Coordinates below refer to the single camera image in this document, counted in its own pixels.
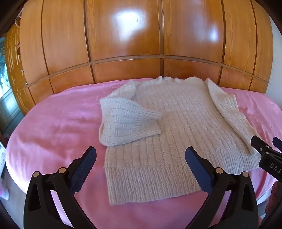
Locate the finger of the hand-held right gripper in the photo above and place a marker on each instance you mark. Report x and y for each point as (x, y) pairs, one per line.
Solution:
(258, 144)
(278, 143)

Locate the pink bedspread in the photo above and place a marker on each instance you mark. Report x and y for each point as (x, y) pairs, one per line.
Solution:
(61, 123)

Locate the cream knitted sweater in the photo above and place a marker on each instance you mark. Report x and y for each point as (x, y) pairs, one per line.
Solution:
(176, 114)

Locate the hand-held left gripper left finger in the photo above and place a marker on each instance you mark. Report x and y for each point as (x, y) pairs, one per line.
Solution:
(84, 167)

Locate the ornate wooden cabinet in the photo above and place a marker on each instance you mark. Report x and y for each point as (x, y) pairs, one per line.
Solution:
(15, 72)

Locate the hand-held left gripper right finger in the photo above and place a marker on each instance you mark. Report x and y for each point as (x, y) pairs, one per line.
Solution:
(196, 165)

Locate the wooden wardrobe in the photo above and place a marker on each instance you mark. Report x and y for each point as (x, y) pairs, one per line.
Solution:
(132, 33)

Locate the glass pane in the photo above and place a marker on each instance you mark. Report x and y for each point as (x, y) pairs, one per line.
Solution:
(4, 72)

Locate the pink patterned clothing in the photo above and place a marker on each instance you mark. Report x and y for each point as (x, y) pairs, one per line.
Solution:
(274, 198)

